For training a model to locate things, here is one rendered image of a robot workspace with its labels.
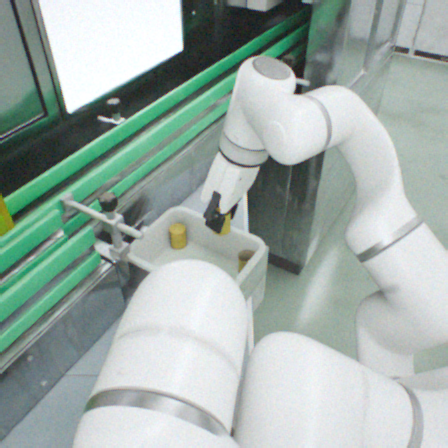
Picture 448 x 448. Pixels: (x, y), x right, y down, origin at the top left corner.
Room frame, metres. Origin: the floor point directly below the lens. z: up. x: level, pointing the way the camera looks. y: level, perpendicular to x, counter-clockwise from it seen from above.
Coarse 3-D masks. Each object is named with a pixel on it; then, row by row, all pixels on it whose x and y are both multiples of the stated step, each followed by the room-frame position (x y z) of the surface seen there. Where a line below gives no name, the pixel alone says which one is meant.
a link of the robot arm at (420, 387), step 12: (420, 372) 0.23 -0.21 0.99; (432, 372) 0.22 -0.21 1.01; (444, 372) 0.21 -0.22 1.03; (408, 384) 0.22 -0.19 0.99; (420, 384) 0.21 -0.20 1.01; (432, 384) 0.21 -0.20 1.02; (444, 384) 0.20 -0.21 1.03; (420, 396) 0.17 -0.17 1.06; (432, 396) 0.18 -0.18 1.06; (444, 396) 0.18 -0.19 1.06; (420, 408) 0.16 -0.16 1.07; (432, 408) 0.16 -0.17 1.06; (444, 408) 0.16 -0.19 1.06; (420, 420) 0.15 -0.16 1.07; (432, 420) 0.15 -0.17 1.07; (444, 420) 0.15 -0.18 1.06; (420, 432) 0.14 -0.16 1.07; (432, 432) 0.14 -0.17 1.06; (444, 432) 0.14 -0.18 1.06; (420, 444) 0.13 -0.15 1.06; (432, 444) 0.13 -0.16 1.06; (444, 444) 0.13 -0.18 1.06
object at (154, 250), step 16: (176, 208) 0.69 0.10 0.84; (160, 224) 0.64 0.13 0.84; (192, 224) 0.67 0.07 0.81; (144, 240) 0.60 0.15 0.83; (160, 240) 0.63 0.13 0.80; (192, 240) 0.66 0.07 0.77; (208, 240) 0.64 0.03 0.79; (224, 240) 0.62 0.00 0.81; (240, 240) 0.61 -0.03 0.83; (256, 240) 0.59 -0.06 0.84; (128, 256) 0.55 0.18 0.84; (144, 256) 0.59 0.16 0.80; (160, 256) 0.62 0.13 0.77; (176, 256) 0.62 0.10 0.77; (192, 256) 0.62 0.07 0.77; (208, 256) 0.62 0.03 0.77; (224, 256) 0.62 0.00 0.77; (256, 256) 0.55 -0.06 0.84; (240, 272) 0.51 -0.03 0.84
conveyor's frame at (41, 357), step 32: (192, 160) 0.85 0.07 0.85; (128, 192) 0.69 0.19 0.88; (160, 192) 0.75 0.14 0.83; (96, 224) 0.60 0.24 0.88; (128, 224) 0.66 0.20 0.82; (96, 288) 0.45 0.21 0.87; (64, 320) 0.39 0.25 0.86; (96, 320) 0.44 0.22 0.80; (32, 352) 0.34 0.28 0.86; (64, 352) 0.37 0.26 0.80; (0, 384) 0.29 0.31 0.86; (32, 384) 0.32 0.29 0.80; (0, 416) 0.27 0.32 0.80
